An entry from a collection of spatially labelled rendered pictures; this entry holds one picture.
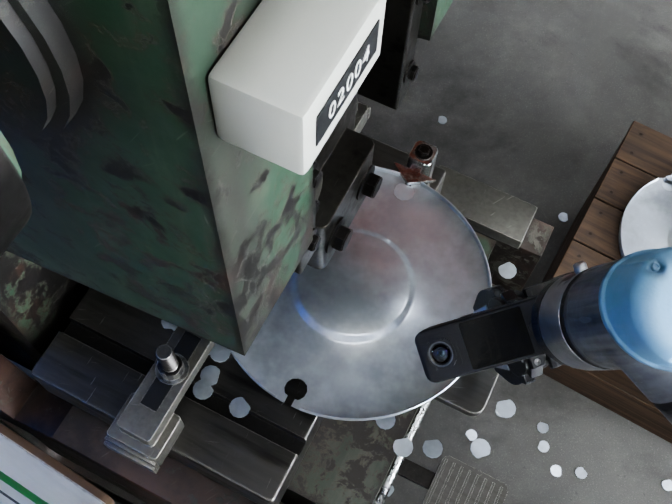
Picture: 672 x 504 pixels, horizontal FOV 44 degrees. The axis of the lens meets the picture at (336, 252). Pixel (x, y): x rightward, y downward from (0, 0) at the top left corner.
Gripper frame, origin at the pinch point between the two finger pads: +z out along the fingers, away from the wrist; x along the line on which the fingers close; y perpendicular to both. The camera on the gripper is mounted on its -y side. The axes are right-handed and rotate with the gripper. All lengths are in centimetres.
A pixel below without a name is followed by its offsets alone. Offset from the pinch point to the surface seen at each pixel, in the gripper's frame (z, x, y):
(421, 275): 4.1, 7.9, -2.1
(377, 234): 6.0, 13.6, -4.7
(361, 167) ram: -12.9, 17.7, -8.6
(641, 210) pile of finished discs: 49, 8, 51
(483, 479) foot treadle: 58, -26, 11
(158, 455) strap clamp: 6.2, -0.8, -33.3
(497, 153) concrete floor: 95, 32, 49
